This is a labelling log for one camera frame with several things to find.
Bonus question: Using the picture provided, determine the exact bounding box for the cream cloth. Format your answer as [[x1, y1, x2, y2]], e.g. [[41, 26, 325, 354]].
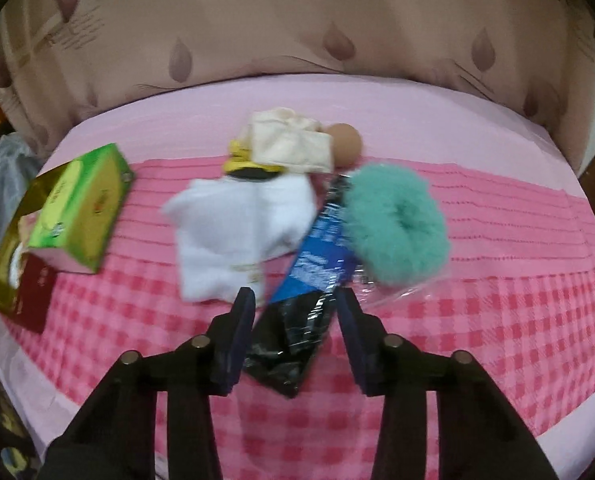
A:
[[247, 106, 335, 173]]

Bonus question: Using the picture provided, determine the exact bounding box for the green tissue box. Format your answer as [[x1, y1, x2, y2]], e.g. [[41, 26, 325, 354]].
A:
[[27, 142, 135, 275]]

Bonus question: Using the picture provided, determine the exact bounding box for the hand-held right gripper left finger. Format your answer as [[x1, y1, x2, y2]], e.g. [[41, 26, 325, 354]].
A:
[[44, 287, 256, 480]]

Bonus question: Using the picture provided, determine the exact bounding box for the brown leaf-print curtain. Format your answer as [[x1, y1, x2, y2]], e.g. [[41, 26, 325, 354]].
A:
[[0, 0, 595, 171]]

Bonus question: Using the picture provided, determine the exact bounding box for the grey cloth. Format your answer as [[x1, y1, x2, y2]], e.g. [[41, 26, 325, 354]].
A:
[[0, 132, 43, 261]]

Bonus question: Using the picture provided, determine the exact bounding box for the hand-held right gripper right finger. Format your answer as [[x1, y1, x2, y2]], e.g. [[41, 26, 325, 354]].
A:
[[335, 287, 561, 480]]

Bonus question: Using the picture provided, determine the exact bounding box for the white sock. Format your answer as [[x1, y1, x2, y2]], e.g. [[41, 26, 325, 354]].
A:
[[161, 172, 318, 306]]

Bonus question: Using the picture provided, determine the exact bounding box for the teal fluffy scrunchie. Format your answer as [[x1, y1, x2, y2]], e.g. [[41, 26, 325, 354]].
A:
[[341, 162, 452, 286]]

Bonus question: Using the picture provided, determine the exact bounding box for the gold and red tissue pack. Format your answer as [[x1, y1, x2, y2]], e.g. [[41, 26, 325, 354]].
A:
[[0, 165, 65, 335]]

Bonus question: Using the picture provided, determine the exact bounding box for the brown makeup sponge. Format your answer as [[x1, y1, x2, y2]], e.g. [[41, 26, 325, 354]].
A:
[[325, 122, 364, 167]]

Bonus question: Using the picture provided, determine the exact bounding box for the blue and black plastic packet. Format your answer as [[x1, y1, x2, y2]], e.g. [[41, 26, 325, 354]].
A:
[[242, 172, 361, 400]]

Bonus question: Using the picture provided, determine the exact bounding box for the yellow cloth toy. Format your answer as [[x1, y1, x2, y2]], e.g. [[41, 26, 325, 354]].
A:
[[222, 137, 288, 183]]

